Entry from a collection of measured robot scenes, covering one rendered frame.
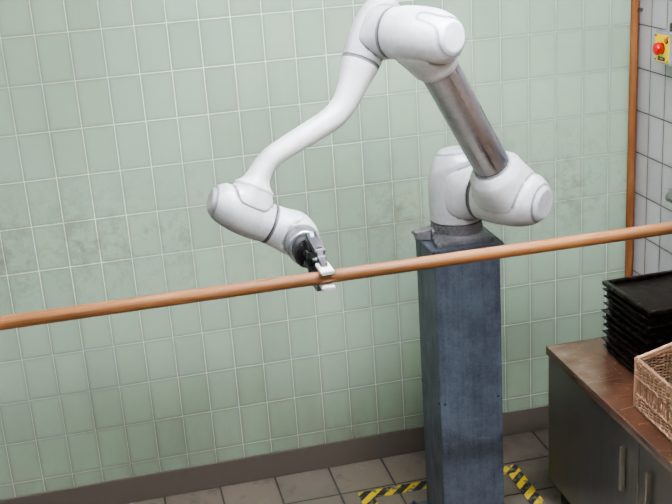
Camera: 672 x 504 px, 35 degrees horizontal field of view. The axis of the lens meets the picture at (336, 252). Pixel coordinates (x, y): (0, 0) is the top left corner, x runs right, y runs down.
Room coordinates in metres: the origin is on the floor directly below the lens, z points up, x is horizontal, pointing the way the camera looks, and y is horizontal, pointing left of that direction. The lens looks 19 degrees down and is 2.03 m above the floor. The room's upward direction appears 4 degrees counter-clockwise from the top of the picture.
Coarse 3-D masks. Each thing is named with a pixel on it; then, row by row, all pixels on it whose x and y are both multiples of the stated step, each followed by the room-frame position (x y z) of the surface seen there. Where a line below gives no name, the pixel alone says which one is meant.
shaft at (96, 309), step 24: (552, 240) 2.37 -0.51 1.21; (576, 240) 2.38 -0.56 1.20; (600, 240) 2.39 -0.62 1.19; (624, 240) 2.41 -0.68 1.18; (384, 264) 2.28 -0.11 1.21; (408, 264) 2.29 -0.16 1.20; (432, 264) 2.30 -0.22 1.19; (456, 264) 2.32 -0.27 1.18; (216, 288) 2.20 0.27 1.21; (240, 288) 2.21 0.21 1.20; (264, 288) 2.22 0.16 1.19; (288, 288) 2.23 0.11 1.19; (48, 312) 2.13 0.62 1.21; (72, 312) 2.13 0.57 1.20; (96, 312) 2.14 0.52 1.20; (120, 312) 2.16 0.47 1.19
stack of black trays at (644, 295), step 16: (656, 272) 3.13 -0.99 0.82; (608, 288) 3.05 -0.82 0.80; (624, 288) 3.04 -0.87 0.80; (640, 288) 3.04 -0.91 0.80; (656, 288) 3.03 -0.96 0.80; (608, 304) 3.07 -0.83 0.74; (624, 304) 2.95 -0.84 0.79; (640, 304) 2.88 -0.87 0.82; (656, 304) 2.90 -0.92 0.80; (608, 320) 3.05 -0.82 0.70; (624, 320) 2.98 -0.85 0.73; (640, 320) 2.87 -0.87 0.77; (656, 320) 2.84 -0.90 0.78; (608, 336) 3.07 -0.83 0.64; (624, 336) 2.98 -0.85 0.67; (640, 336) 2.87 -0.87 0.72; (656, 336) 2.84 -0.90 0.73; (624, 352) 2.97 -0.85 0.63; (640, 352) 2.86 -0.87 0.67
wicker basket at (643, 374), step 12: (660, 348) 2.72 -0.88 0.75; (636, 360) 2.70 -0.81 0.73; (648, 360) 2.71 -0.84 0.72; (660, 360) 2.72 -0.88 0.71; (636, 372) 2.70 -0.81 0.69; (648, 372) 2.63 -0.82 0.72; (636, 384) 2.70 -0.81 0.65; (648, 384) 2.64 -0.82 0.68; (660, 384) 2.56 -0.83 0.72; (636, 396) 2.70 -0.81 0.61; (648, 396) 2.64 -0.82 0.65; (660, 396) 2.57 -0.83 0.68; (636, 408) 2.69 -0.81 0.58; (648, 408) 2.63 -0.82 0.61; (660, 408) 2.57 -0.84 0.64; (660, 420) 2.56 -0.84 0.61
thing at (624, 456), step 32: (576, 352) 3.09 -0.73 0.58; (608, 352) 3.07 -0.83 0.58; (576, 384) 2.95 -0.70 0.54; (608, 384) 2.85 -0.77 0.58; (576, 416) 2.94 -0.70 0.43; (608, 416) 2.74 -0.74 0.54; (640, 416) 2.65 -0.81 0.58; (576, 448) 2.94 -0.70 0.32; (608, 448) 2.74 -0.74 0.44; (640, 448) 2.56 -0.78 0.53; (576, 480) 2.94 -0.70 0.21; (608, 480) 2.73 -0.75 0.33; (640, 480) 2.55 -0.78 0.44
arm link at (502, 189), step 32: (384, 32) 2.67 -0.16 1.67; (416, 32) 2.60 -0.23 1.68; (448, 32) 2.59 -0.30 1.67; (416, 64) 2.64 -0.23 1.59; (448, 64) 2.65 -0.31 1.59; (448, 96) 2.70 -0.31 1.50; (480, 128) 2.76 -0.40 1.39; (480, 160) 2.80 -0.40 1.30; (512, 160) 2.85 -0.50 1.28; (480, 192) 2.84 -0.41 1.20; (512, 192) 2.82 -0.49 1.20; (544, 192) 2.83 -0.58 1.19; (512, 224) 2.85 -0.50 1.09
